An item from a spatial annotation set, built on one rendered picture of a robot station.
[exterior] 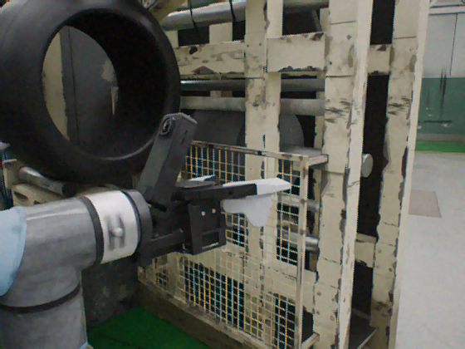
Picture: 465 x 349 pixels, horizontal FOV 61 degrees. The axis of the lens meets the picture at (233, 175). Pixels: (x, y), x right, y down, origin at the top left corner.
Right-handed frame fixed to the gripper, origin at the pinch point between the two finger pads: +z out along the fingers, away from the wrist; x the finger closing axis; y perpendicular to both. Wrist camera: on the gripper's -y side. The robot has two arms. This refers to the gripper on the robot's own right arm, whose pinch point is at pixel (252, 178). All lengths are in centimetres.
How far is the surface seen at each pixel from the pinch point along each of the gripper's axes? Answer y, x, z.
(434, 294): 99, -56, 191
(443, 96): -37, -329, 908
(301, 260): 34, -35, 50
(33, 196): 8, -93, -7
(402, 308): 99, -61, 162
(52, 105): -22, -111, 8
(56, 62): -37, -109, 11
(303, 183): 10, -32, 50
